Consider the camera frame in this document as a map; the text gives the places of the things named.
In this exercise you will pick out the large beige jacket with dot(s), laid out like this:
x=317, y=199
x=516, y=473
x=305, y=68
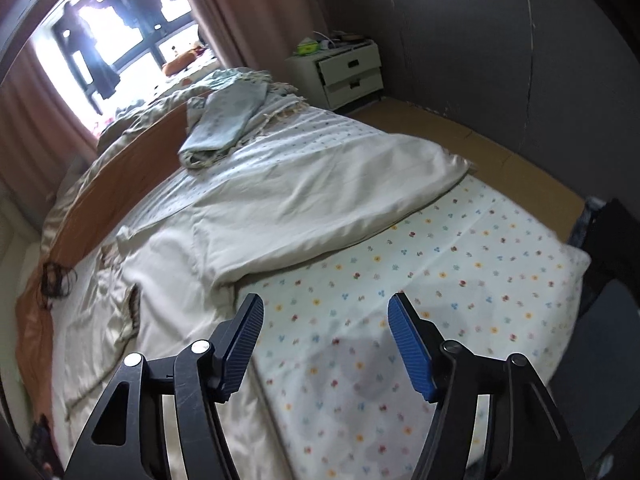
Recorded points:
x=300, y=200

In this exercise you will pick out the orange headboard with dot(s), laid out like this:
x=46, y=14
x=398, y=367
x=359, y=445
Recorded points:
x=100, y=200

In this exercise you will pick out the pink curtain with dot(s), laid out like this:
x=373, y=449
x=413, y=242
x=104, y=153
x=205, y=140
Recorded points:
x=250, y=5
x=35, y=125

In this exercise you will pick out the folded light blue blanket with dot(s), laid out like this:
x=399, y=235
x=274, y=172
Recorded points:
x=225, y=115

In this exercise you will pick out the window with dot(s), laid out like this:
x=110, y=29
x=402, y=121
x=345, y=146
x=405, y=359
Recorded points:
x=130, y=20

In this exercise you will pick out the dark hanging clothes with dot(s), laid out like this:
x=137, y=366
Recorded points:
x=102, y=72

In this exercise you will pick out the white nightstand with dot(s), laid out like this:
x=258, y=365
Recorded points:
x=350, y=67

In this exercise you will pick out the white fringed blanket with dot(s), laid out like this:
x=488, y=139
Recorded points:
x=310, y=125

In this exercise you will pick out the crumpled beige quilt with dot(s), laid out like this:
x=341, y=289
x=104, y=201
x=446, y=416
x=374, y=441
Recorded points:
x=130, y=120

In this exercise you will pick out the bed with floral sheet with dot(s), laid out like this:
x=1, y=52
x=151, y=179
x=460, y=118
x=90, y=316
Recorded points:
x=450, y=280

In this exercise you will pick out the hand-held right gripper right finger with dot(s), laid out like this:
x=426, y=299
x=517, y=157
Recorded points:
x=410, y=345

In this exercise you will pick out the green tissue box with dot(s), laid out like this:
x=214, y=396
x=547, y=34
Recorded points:
x=306, y=48

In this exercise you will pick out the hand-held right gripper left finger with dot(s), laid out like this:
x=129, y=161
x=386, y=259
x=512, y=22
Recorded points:
x=245, y=345

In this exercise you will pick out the orange plush toy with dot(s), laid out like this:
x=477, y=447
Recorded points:
x=180, y=62

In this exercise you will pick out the dark patterned cloth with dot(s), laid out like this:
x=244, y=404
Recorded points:
x=37, y=440

